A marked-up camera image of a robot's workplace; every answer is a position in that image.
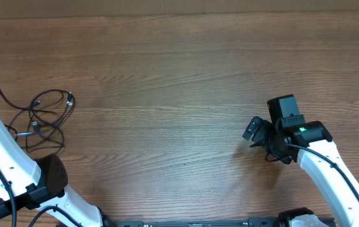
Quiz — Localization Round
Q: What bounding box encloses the thick black USB cable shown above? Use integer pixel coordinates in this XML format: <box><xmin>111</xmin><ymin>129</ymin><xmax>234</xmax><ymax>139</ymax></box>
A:
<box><xmin>8</xmin><ymin>89</ymin><xmax>76</xmax><ymax>149</ymax></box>

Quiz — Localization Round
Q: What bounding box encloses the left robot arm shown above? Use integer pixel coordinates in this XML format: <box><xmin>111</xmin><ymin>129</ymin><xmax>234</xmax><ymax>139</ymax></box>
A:
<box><xmin>0</xmin><ymin>119</ymin><xmax>112</xmax><ymax>226</ymax></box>

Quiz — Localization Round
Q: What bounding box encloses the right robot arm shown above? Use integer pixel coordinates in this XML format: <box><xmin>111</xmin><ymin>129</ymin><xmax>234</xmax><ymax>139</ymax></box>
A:
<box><xmin>242</xmin><ymin>95</ymin><xmax>359</xmax><ymax>226</ymax></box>

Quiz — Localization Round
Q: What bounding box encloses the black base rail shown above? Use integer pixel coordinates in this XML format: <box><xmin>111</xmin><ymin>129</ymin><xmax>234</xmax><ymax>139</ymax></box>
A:
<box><xmin>116</xmin><ymin>216</ymin><xmax>336</xmax><ymax>227</ymax></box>

